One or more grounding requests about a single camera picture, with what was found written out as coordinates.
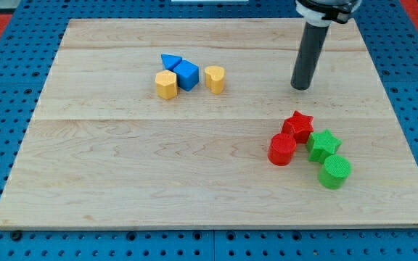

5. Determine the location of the green star block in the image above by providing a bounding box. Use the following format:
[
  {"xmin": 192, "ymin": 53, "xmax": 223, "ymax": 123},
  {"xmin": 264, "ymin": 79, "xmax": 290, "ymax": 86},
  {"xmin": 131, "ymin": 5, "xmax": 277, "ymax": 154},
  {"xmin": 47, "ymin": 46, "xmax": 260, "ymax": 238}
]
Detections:
[{"xmin": 306, "ymin": 129, "xmax": 342, "ymax": 164}]

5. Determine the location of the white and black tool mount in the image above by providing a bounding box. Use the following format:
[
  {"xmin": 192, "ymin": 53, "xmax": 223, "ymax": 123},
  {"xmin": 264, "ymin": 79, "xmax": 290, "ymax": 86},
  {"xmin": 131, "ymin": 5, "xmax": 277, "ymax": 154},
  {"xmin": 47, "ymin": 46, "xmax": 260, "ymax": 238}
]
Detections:
[{"xmin": 295, "ymin": 0, "xmax": 361, "ymax": 27}]

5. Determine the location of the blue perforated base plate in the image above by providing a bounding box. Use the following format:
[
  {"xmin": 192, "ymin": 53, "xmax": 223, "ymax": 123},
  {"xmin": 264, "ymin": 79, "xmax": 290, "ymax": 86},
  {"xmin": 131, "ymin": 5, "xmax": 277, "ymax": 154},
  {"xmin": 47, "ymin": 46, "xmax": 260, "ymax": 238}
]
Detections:
[{"xmin": 0, "ymin": 0, "xmax": 418, "ymax": 260}]

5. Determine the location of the blue triangle block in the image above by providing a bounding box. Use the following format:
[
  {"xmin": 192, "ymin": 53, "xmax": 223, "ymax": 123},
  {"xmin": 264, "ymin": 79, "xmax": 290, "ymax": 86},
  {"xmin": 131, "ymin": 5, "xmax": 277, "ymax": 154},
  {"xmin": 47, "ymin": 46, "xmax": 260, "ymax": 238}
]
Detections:
[{"xmin": 160, "ymin": 54, "xmax": 183, "ymax": 71}]

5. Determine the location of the wooden board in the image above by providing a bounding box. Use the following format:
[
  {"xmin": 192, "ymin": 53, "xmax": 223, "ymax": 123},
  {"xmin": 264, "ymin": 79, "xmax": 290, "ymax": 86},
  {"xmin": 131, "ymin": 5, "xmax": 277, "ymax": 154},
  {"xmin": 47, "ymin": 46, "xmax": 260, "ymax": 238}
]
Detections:
[{"xmin": 0, "ymin": 18, "xmax": 418, "ymax": 231}]

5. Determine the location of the red star block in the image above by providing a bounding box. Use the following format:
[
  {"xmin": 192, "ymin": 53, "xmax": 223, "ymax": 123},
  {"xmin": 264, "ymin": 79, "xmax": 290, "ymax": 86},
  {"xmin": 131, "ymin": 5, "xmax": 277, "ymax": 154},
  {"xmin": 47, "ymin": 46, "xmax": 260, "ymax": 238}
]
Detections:
[{"xmin": 281, "ymin": 110, "xmax": 314, "ymax": 144}]

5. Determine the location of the blue cube block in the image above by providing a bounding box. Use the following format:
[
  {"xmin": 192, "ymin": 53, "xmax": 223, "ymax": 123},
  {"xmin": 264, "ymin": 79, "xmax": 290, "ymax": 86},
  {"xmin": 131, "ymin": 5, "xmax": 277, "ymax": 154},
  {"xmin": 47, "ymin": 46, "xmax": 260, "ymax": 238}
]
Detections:
[{"xmin": 173, "ymin": 60, "xmax": 199, "ymax": 91}]

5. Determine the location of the yellow heart block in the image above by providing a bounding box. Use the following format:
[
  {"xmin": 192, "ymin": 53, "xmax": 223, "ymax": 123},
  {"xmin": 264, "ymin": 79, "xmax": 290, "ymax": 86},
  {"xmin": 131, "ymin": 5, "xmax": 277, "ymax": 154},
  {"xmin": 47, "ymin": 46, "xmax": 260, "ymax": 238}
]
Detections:
[{"xmin": 204, "ymin": 65, "xmax": 225, "ymax": 94}]

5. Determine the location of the green cylinder block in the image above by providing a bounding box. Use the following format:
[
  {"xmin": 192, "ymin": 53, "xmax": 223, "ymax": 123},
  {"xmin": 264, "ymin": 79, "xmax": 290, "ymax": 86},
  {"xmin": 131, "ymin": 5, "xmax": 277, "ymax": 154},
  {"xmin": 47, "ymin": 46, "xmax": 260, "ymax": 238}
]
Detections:
[{"xmin": 318, "ymin": 154, "xmax": 352, "ymax": 189}]

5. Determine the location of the red cylinder block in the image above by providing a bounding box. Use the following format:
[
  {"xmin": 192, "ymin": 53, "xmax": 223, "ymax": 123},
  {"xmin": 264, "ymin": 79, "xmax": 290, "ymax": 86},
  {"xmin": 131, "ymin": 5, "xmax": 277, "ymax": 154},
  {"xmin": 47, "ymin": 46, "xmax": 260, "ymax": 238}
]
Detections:
[{"xmin": 268, "ymin": 133, "xmax": 297, "ymax": 166}]

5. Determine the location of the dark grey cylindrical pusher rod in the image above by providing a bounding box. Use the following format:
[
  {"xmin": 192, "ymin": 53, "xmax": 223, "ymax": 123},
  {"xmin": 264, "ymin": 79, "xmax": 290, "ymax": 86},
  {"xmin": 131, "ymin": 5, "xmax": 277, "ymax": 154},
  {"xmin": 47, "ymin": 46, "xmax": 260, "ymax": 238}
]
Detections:
[{"xmin": 290, "ymin": 22, "xmax": 329, "ymax": 91}]

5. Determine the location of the yellow hexagon block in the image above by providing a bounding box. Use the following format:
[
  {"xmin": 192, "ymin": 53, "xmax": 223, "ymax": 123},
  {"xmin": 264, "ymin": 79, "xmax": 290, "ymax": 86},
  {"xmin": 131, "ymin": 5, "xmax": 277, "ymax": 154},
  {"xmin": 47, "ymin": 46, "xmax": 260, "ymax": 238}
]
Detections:
[{"xmin": 155, "ymin": 70, "xmax": 178, "ymax": 100}]

